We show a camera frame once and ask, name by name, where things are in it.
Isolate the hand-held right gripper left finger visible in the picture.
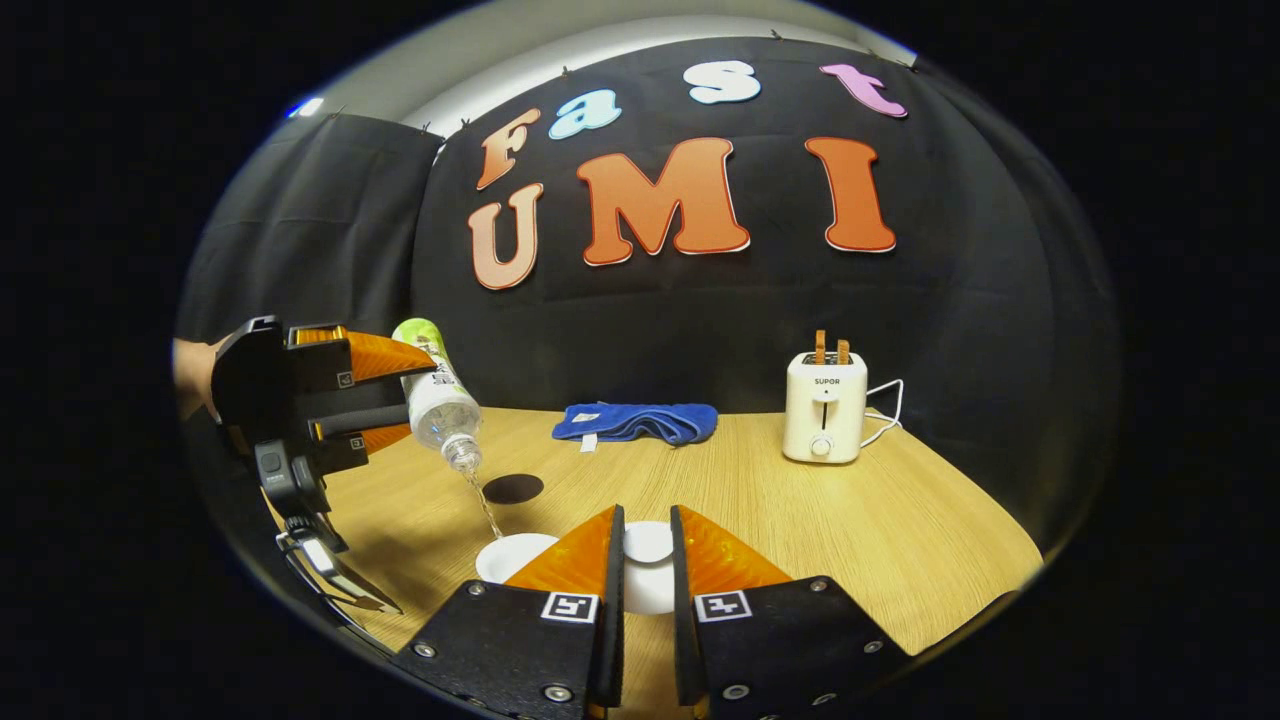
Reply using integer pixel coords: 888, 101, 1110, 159
395, 504, 627, 720

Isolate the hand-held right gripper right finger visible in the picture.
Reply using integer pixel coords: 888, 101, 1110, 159
670, 504, 911, 720

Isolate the clear plastic water bottle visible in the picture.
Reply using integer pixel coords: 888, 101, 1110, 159
391, 318, 484, 473

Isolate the white teacup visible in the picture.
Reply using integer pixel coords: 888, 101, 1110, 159
475, 533, 561, 585

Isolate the white teacup lid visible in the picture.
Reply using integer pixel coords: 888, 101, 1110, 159
620, 520, 677, 615

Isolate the dark round coaster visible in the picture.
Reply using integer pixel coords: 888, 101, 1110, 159
482, 474, 546, 505

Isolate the white toaster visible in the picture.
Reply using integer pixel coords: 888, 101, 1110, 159
782, 350, 869, 465

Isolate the blue folded towel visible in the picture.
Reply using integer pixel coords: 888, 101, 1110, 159
552, 402, 719, 453

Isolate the black backdrop cloth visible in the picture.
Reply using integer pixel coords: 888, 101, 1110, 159
175, 38, 1121, 561

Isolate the white toaster cable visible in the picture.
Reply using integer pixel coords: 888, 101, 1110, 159
862, 378, 906, 449

